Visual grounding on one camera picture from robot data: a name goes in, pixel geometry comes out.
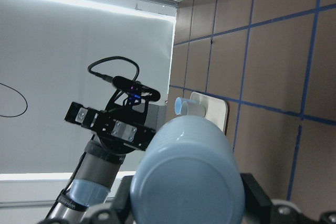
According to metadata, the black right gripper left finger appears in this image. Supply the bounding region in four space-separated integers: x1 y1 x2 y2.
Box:
40 176 134 223

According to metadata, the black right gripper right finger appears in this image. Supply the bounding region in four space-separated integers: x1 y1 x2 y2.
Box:
240 173 335 224

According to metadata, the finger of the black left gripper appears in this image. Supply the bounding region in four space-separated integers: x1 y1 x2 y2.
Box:
65 102 98 130

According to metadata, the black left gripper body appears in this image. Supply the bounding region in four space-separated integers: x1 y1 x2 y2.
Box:
93 87 167 155

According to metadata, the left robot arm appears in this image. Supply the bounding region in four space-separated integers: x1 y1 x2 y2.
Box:
44 83 161 223

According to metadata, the grey plastic cup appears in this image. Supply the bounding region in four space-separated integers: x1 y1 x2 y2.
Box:
187 103 206 118

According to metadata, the cream plastic tray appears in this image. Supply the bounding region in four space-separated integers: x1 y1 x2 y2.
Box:
190 92 228 134

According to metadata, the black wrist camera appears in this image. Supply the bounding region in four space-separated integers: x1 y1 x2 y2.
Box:
112 76 161 102

